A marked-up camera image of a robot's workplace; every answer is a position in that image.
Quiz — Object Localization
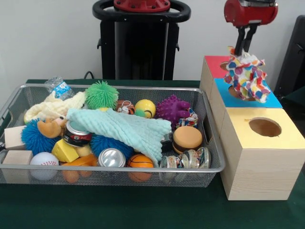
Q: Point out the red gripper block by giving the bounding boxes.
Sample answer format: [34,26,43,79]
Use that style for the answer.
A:
[224,0,279,54]

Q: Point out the colourful polka-dot cloth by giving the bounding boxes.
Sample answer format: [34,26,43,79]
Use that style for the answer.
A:
[223,46,272,104]

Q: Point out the wooden box three holes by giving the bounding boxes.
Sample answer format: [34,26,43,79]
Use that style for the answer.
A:
[199,55,305,201]

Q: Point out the shallow silver mesh bin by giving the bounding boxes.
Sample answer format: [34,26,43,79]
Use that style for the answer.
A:
[0,83,226,188]

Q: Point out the black upright panel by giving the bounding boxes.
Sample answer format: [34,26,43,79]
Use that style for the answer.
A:
[273,15,305,101]

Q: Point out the dark green table cloth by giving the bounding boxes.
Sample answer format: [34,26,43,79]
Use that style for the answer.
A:
[283,92,305,115]
[0,78,305,229]

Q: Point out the purple spiky ball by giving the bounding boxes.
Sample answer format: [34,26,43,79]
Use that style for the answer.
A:
[156,94,191,126]

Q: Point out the toy hamburger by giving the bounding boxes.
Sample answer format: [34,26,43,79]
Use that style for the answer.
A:
[172,125,203,155]

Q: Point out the yellow smiley ball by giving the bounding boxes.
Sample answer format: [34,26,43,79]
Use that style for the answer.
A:
[134,99,157,119]

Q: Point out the mint green waffle cloth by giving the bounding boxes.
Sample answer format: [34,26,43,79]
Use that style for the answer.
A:
[66,107,173,167]

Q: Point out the green koosh ball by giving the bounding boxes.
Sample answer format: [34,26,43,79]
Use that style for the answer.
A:
[85,80,120,112]

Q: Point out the silver drink can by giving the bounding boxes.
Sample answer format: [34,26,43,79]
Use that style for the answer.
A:
[97,147,126,168]

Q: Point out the crushed plastic water bottle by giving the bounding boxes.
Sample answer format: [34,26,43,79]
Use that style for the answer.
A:
[44,76,75,100]

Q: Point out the cream knitted cloth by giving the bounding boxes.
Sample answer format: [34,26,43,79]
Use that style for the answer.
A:
[23,91,87,125]

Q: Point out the blue koosh ball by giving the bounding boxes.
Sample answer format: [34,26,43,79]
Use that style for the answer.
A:
[20,118,63,156]

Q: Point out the white baseball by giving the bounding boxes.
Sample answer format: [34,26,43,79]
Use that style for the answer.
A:
[30,152,60,181]

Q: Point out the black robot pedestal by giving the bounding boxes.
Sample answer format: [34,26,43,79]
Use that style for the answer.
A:
[92,0,192,81]

